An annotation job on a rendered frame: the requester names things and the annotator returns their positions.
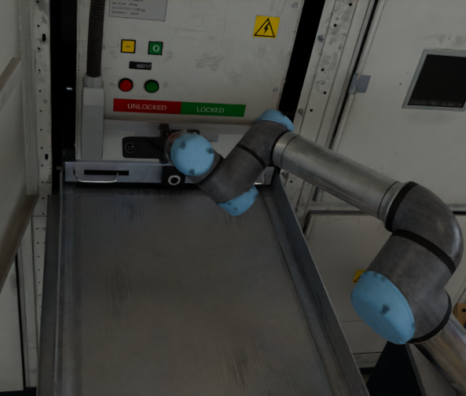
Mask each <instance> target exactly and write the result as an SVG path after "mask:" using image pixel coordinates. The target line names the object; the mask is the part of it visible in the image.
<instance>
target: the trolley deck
mask: <svg viewBox="0 0 466 396"><path fill-rule="evenodd" d="M58 213H59V196H49V194H48V199H47V212H46V239H45V254H44V267H43V281H42V308H41V321H40V336H39V362H38V376H37V390H36V396H52V391H53V347H54V325H55V302H56V279H57V235H58ZM75 396H334V394H333V392H332V388H331V386H330V383H329V381H328V377H327V375H326V373H325V369H324V366H323V364H322V362H321V358H320V355H319V353H318V351H317V347H316V345H315V342H314V338H313V336H312V334H311V331H310V327H309V325H308V323H307V320H306V317H305V314H304V312H303V308H302V306H301V303H300V301H299V297H298V295H297V292H296V289H295V286H294V284H293V281H292V278H291V275H290V273H289V271H288V267H287V264H286V261H285V260H284V256H283V253H282V251H281V247H280V245H279V243H278V240H277V236H276V233H275V232H274V229H273V225H272V223H271V221H270V216H269V215H268V212H267V209H266V206H265V204H264V201H263V198H256V199H255V202H254V203H253V204H252V205H251V206H250V207H249V208H248V209H247V210H246V211H245V212H244V213H243V214H240V215H237V216H232V215H231V214H229V213H228V212H227V211H225V210H224V209H223V208H222V207H220V206H219V205H217V204H216V202H214V201H213V199H212V198H210V197H170V196H76V216H75Z"/></svg>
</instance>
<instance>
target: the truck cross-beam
mask: <svg viewBox="0 0 466 396"><path fill-rule="evenodd" d="M75 163H84V179H94V180H113V179H115V178H116V172H117V171H118V172H119V179H118V181H116V182H155V183H161V176H162V169H163V166H165V167H174V166H173V165H172V164H171V163H169V162H168V163H167V164H162V163H160V162H156V161H123V160H90V159H75V151H65V162H64V180H65V181H66V182H74V181H75ZM273 170H274V165H273V164H272V163H269V164H268V166H267V167H266V172H265V175H264V176H265V183H264V185H270V183H271V179H272V176H273ZM185 183H193V182H192V181H191V180H190V179H189V178H187V177H185Z"/></svg>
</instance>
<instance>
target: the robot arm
mask: <svg viewBox="0 0 466 396"><path fill-rule="evenodd" d="M294 130H295V128H294V125H293V123H292V121H291V120H290V119H289V118H288V117H287V116H286V115H283V114H282V113H281V112H279V111H277V110H274V109H268V110H265V111H264V113H263V114H261V116H260V117H259V118H258V119H257V120H256V121H254V122H253V124H252V125H251V128H250V129H249V130H248V132H247V133H246V134H245V135H244V136H243V137H242V138H241V140H240V141H239V142H238V143H237V145H236V146H235V147H234V148H233V150H232V151H231V152H230V153H229V155H228V156H227V157H226V158H225V159H224V158H223V157H222V156H221V155H219V154H218V153H217V152H216V151H215V150H214V149H213V148H212V146H211V144H210V142H209V141H208V140H207V139H206V138H204V137H202V136H200V131H199V130H196V129H185V128H183V129H182V130H172V129H169V124H168V123H161V124H160V127H159V130H158V133H157V137H147V136H142V137H132V136H129V137H124V138H123V139H122V148H123V157H124V158H135V159H159V161H160V163H162V164H167V163H168V161H169V163H171V164H172V165H173V166H175V167H176V168H177V169H178V170H179V171H181V172H182V173H183V174H184V175H185V176H186V177H187V178H189V179H190V180H191V181H192V182H193V183H195V184H196V185H197V186H198V187H199V188H201V189H202V190H203V191H204V192H205V193H206V194H207V195H208V196H209V197H210V198H212V199H213V201H214V202H216V204H217V205H219V206H220V207H222V208H223V209H224V210H225V211H227V212H228V213H229V214H230V215H232V216H237V215H241V214H243V213H244V212H245V211H246V210H247V209H248V208H249V207H250V206H251V205H252V204H253V203H254V202H255V199H256V198H257V196H258V190H257V189H256V188H255V186H254V185H253V183H254V182H255V180H256V179H257V178H258V177H259V175H260V174H261V173H262V172H263V171H264V170H265V169H266V167H267V166H268V164H269V163H272V164H273V165H275V166H277V167H279V168H281V169H283V170H285V171H287V172H289V173H291V174H294V175H295V176H296V177H298V178H301V179H303V180H304V181H306V182H309V183H310V184H311V185H314V186H316V187H318V188H319V189H322V190H324V191H326V192H327V193H329V194H331V195H333V196H335V197H337V198H339V199H341V200H343V201H344V202H346V203H348V204H350V205H352V206H354V207H356V208H358V209H360V210H361V211H364V212H365V213H367V214H369V215H371V216H373V217H375V218H378V219H379V220H380V221H382V222H383V225H384V228H385V229H386V230H387V231H389V232H391V233H392V234H391V235H390V237H389V238H388V240H387V242H386V243H385V244H384V246H383V247H382V248H381V249H380V251H379V253H378V254H377V255H376V257H375V258H374V259H373V261H372V262H371V264H370V265H369V267H368V268H367V270H366V271H365V272H364V273H362V274H361V276H360V277H359V278H358V282H357V284H356V285H355V287H354V289H353V290H352V292H351V295H350V300H351V304H352V306H353V308H354V310H355V311H356V313H357V314H358V316H359V317H360V318H361V319H362V320H363V321H364V322H365V323H366V324H367V325H368V326H370V327H371V328H372V330H373V331H374V332H376V333H377V334H378V335H380V336H381V337H383V338H385V339H386V340H388V341H390V342H392V343H395V344H399V345H401V344H405V343H408V344H413V345H414V346H415V347H416V348H417V349H418V350H419V351H420V352H421V353H422V354H423V355H424V356H425V357H426V358H427V359H428V360H429V361H430V362H431V364H432V365H433V366H434V367H435V368H436V369H437V370H438V371H439V373H440V374H441V375H442V376H443V377H444V378H445V379H446V380H447V381H448V383H449V384H450V385H451V386H452V387H453V388H454V389H455V390H456V391H457V396H466V322H465V323H464V326H463V325H462V324H461V323H460V322H459V321H458V320H457V319H456V318H455V316H454V315H453V314H452V311H453V304H452V300H451V298H450V297H449V294H448V293H447V292H446V290H445V289H444V287H445V286H446V284H447V282H448V281H449V279H450V278H451V277H452V275H453V273H454V272H455V270H456V269H457V267H458V266H459V265H460V261H461V259H462V256H463V252H464V239H463V235H462V232H461V229H460V226H459V223H458V221H457V219H456V217H455V216H454V214H453V212H452V211H451V210H450V209H449V207H448V206H447V205H446V204H445V203H444V202H443V201H442V200H441V199H440V198H439V197H438V196H437V195H436V194H434V193H433V192H432V191H431V190H429V189H427V188H425V187H423V186H422V185H419V184H417V183H416V182H414V181H407V182H404V183H401V182H399V181H397V180H394V179H393V178H390V177H388V176H386V175H384V174H381V173H380V172H378V171H376V170H373V169H371V168H369V167H367V166H365V165H363V164H360V163H358V162H356V161H354V160H352V159H349V158H347V157H345V156H343V155H341V154H339V153H337V152H334V151H332V150H331V149H329V148H326V147H324V146H322V145H319V144H318V143H315V142H313V141H311V140H309V139H307V138H305V137H302V136H300V135H298V134H296V133H294ZM193 132H196V134H193Z"/></svg>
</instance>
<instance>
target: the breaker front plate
mask: <svg viewBox="0 0 466 396"><path fill-rule="evenodd" d="M90 3H91V1H90V0H79V48H78V104H77V159H78V160H82V158H81V100H82V89H83V80H85V73H86V62H87V60H86V59H87V45H88V44H87V43H88V31H89V30H88V26H89V15H90V14H89V13H90V8H91V7H90V5H91V4H90ZM105 3H106V4H105V9H104V13H105V14H104V16H105V17H104V22H103V23H104V24H103V25H104V27H103V28H104V29H103V39H102V40H103V41H102V53H101V74H102V81H103V82H104V94H105V119H132V120H151V121H171V122H190V123H228V124H247V125H252V124H253V122H254V121H256V120H257V118H259V117H260V116H261V114H263V113H264V111H265V110H268V109H274V110H277V106H278V103H279V100H280V95H281V90H282V86H283V83H284V77H285V73H286V70H287V66H288V61H289V57H290V54H291V50H292V44H293V41H294V37H295V32H296V28H297V24H298V21H299V15H300V12H301V8H302V4H303V0H167V9H166V16H165V21H161V20H143V19H133V18H123V17H113V16H108V15H109V0H106V2H105ZM257 16H262V17H280V21H279V25H278V29H277V35H276V38H260V37H253V33H254V29H255V21H256V17H257ZM121 39H129V40H136V47H135V53H121V52H120V50H121ZM149 41H151V42H163V51H162V55H151V54H148V48H149ZM130 61H133V62H146V63H152V68H151V70H143V69H130V68H129V64H130ZM123 78H128V79H130V80H131V81H132V82H133V88H132V89H131V90H130V91H127V92H124V91H122V90H121V89H120V88H119V86H118V83H119V81H120V80H121V79H123ZM150 79H154V80H156V81H157V82H158V83H159V89H158V90H157V91H156V92H155V93H149V92H147V91H146V90H145V83H146V82H147V81H148V80H150ZM114 98H119V99H135V100H150V101H182V102H199V103H215V104H231V105H246V108H245V112H244V117H234V116H216V115H181V114H163V113H144V112H114V111H113V104H114ZM157 133H158V132H155V131H132V130H104V140H103V156H102V159H91V160H123V161H156V162H159V159H135V158H124V157H123V148H122V139H123V138H124V137H129V136H132V137H142V136H147V137H157ZM200 136H202V137H204V138H206V139H207V140H208V141H209V142H210V144H211V146H212V148H213V149H214V150H215V151H216V152H217V153H218V154H219V155H221V156H222V157H223V158H224V159H225V158H226V157H227V156H228V155H229V153H230V152H231V151H232V150H233V148H234V147H235V146H236V145H237V143H238V142H239V141H240V140H241V138H242V137H243V136H244V135H241V134H200Z"/></svg>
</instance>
